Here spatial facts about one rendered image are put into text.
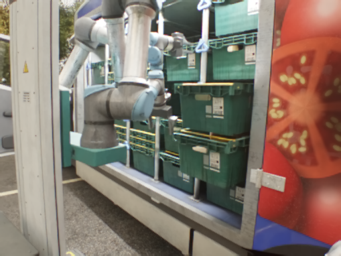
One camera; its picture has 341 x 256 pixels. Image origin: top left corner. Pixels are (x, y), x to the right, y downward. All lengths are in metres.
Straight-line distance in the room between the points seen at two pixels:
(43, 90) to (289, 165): 1.04
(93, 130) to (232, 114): 0.64
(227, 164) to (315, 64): 0.58
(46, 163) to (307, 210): 1.07
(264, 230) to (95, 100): 0.99
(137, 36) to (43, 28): 0.32
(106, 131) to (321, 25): 0.93
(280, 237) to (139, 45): 1.05
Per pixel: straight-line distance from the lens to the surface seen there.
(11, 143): 3.98
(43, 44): 0.95
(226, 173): 1.23
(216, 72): 1.58
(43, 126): 0.95
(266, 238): 1.35
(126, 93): 0.84
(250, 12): 1.52
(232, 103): 1.17
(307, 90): 1.12
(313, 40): 1.14
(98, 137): 0.90
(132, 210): 2.21
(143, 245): 2.40
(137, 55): 0.89
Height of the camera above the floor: 1.37
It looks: 8 degrees down
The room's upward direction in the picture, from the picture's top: 2 degrees clockwise
